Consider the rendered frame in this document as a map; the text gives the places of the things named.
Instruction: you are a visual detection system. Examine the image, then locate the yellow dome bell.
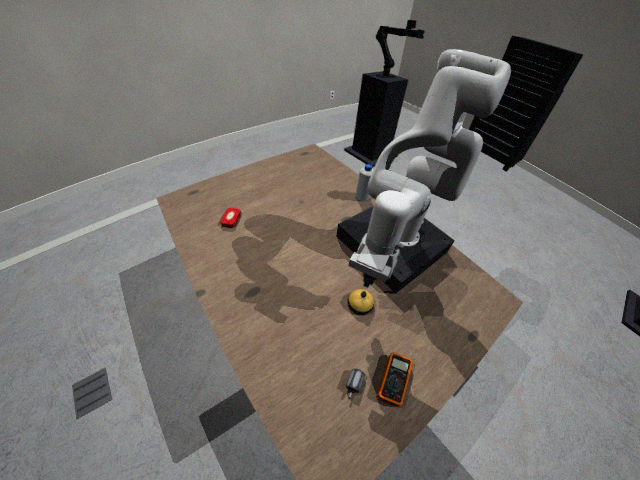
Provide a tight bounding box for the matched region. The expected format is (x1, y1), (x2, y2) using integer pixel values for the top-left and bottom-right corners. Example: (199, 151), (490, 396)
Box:
(348, 289), (374, 315)

